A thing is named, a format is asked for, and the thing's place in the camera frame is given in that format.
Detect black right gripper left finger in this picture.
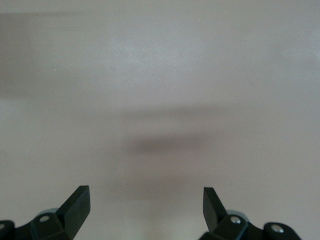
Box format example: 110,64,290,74
0,185,91,240

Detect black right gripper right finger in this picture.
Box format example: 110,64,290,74
198,186,301,240

